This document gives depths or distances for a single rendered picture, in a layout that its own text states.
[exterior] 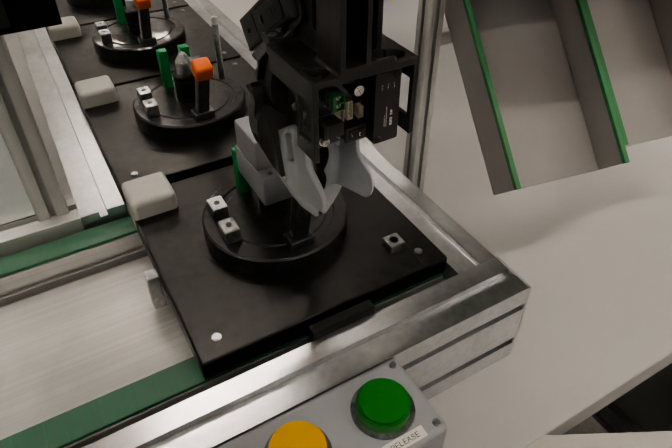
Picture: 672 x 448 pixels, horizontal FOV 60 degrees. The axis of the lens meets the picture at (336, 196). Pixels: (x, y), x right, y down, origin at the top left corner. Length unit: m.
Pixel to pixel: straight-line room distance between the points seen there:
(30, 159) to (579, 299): 0.59
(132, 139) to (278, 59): 0.41
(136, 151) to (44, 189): 0.12
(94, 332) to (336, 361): 0.24
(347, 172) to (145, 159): 0.33
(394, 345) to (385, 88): 0.23
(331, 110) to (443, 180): 0.50
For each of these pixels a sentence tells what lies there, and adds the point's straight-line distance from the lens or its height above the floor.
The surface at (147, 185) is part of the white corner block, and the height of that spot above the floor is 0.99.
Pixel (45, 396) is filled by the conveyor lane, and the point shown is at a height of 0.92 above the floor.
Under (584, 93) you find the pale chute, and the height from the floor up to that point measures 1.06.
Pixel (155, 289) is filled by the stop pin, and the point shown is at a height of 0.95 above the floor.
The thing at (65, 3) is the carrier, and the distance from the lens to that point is 1.21.
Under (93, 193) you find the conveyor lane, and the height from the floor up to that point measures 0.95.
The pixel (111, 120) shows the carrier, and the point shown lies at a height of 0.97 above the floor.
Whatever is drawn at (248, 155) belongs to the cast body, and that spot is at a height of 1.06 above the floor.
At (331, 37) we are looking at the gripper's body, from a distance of 0.32.
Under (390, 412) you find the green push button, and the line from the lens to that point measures 0.44.
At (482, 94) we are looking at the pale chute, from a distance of 0.59.
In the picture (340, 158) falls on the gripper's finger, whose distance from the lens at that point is 0.43.
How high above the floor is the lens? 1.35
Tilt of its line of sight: 39 degrees down
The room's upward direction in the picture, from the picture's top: straight up
